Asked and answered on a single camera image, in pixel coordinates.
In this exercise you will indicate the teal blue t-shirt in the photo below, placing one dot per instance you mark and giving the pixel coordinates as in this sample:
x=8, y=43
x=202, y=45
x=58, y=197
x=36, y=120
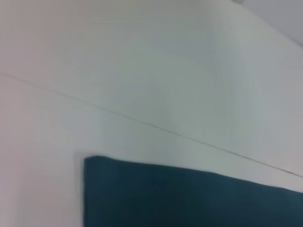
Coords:
x=177, y=198

